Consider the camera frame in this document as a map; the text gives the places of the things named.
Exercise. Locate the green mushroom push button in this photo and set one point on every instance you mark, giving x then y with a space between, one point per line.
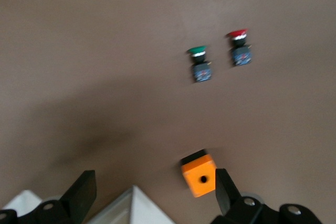
200 69

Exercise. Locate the orange box with hole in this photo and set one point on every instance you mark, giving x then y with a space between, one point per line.
199 171

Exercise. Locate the red mushroom push button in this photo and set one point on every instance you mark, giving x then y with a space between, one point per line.
240 53

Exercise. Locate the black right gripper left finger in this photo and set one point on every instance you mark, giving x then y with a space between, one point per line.
76 197

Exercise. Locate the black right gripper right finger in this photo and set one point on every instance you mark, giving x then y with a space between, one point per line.
231 203

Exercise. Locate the white drawer cabinet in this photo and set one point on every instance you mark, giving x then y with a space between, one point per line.
149 208

